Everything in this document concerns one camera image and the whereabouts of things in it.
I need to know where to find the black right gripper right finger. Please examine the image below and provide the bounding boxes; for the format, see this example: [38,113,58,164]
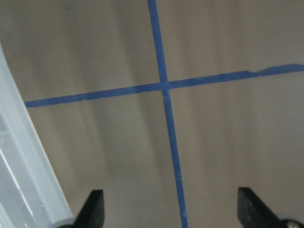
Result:
[237,187,280,228]

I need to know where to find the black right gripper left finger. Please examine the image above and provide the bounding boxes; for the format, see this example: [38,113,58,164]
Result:
[72,190,105,228]

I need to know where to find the clear plastic box lid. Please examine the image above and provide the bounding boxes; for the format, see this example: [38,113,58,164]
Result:
[0,53,73,228]

